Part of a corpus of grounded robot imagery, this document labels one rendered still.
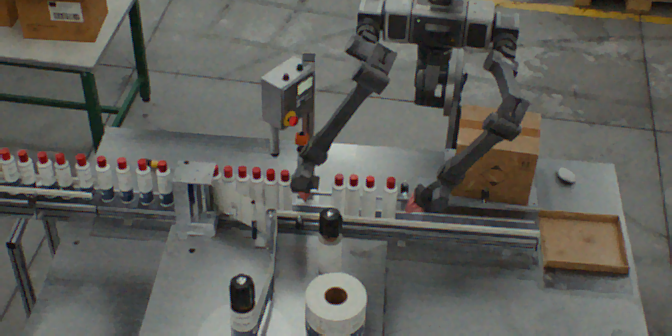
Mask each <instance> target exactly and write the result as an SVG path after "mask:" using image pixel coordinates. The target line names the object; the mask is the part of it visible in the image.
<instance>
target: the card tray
mask: <svg viewBox="0 0 672 336"><path fill-rule="evenodd" d="M538 223H539V224H540V234H541V245H542V255H543V266H544V268H558V269H573V270H586V271H600V272H613V273H629V270H630V261H629V256H627V249H626V244H625V238H624V233H623V226H622V221H621V216H620V214H605V213H590V212H576V211H561V210H547V209H541V212H539V213H538Z"/></svg>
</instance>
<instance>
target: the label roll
mask: <svg viewBox="0 0 672 336"><path fill-rule="evenodd" d="M365 311H366V291H365V288H364V287H363V285H362V284H361V283H360V282H359V280H357V279H356V278H354V277H352V276H350V275H348V274H343V273H327V274H324V275H321V276H318V277H316V278H315V279H313V280H312V282H311V283H310V285H309V286H307V288H306V291H305V330H306V333H307V334H309V336H362V334H363V332H364V326H365Z"/></svg>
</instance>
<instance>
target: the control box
mask: <svg viewBox="0 0 672 336"><path fill-rule="evenodd" d="M299 63H301V64H302V60H300V59H299V58H297V57H292V58H290V59H289V60H287V61H286V62H284V63H283V64H280V65H279V66H277V68H276V69H274V70H273V71H271V72H269V73H267V74H266V75H264V76H263V77H262V78H261V85H262V116H263V121H265V122H267V123H268V124H271V125H273V126H274V127H276V128H278V129H280V130H284V129H286V128H287V127H289V126H290V124H289V122H288V117H289V116H294V115H296V116H298V120H299V119H301V117H302V116H303V115H305V114H306V113H308V112H310V111H311V110H313V109H314V69H313V68H311V66H310V65H306V66H303V72H297V71H296V69H297V65H298V64H299ZM284 73H288V74H289V77H290V81H288V82H284V81H283V75H284ZM311 73H313V86H312V87H310V88H309V89H308V90H305V91H304V93H302V94H301V95H299V96H298V97H297V83H299V82H300V81H302V79H303V78H305V77H306V76H307V75H310V74H311ZM312 88H313V98H311V99H310V100H309V101H306V102H305V103H303V104H302V106H301V107H299V108H298V109H297V104H296V100H297V99H299V98H300V97H301V96H303V95H304V94H306V93H308V91H310V90H311V89H312Z"/></svg>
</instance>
